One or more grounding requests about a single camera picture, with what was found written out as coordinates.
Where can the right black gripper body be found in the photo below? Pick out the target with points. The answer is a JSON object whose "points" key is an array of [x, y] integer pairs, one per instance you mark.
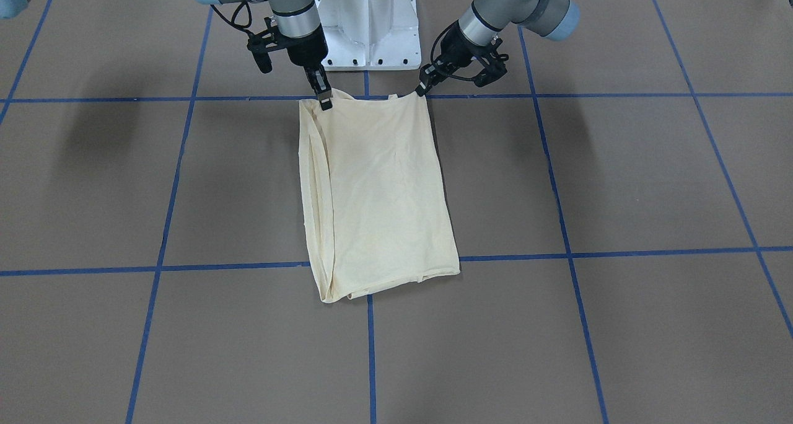
{"points": [[306, 48]]}

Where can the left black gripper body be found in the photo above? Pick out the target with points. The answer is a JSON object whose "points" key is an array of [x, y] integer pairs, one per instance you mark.
{"points": [[455, 51]]}

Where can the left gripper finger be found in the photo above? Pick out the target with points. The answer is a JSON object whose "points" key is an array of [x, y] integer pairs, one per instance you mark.
{"points": [[424, 88], [435, 72]]}

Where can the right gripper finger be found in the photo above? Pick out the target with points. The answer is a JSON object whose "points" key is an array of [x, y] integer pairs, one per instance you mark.
{"points": [[325, 98], [314, 78]]}

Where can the cream long-sleeve graphic shirt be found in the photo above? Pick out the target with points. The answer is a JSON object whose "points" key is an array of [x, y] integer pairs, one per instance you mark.
{"points": [[372, 195]]}

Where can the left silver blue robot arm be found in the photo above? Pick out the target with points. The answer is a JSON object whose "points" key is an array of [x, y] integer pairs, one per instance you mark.
{"points": [[554, 20]]}

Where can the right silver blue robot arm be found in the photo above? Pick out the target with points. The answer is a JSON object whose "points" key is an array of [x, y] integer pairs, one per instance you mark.
{"points": [[295, 26]]}

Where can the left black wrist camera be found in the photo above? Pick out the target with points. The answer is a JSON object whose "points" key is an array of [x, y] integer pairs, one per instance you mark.
{"points": [[493, 62]]}

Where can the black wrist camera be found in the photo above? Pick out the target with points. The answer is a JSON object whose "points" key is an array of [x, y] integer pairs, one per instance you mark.
{"points": [[258, 45], [493, 62]]}

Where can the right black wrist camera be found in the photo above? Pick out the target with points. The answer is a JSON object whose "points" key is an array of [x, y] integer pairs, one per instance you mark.
{"points": [[258, 45]]}

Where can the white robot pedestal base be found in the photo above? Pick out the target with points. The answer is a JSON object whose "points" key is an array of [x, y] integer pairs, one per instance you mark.
{"points": [[370, 35]]}

